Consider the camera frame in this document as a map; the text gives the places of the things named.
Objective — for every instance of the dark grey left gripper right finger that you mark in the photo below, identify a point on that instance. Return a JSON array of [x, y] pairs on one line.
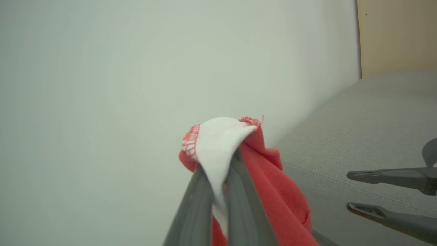
[[244, 212]]

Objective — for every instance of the red and white garment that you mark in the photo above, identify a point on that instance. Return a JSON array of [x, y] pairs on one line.
[[273, 191]]

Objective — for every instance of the beige wooden panel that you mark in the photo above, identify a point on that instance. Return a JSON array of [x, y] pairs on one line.
[[397, 34]]

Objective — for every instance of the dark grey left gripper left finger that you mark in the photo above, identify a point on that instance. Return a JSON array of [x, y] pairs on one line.
[[194, 212]]

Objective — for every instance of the dark grey right wrist camera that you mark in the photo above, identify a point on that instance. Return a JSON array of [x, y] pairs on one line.
[[431, 153]]

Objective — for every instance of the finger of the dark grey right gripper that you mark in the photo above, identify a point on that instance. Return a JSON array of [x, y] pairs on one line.
[[403, 222], [396, 177]]

